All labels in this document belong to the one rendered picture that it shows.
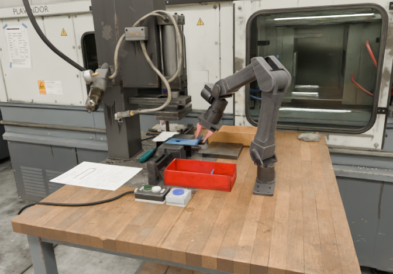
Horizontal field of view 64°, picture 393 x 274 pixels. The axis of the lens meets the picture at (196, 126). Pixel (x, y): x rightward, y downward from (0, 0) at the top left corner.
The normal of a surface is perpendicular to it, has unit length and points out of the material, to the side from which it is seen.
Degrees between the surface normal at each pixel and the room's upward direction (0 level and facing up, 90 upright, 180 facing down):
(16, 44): 90
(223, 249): 0
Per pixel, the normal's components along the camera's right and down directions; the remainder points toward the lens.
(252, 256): -0.04, -0.96
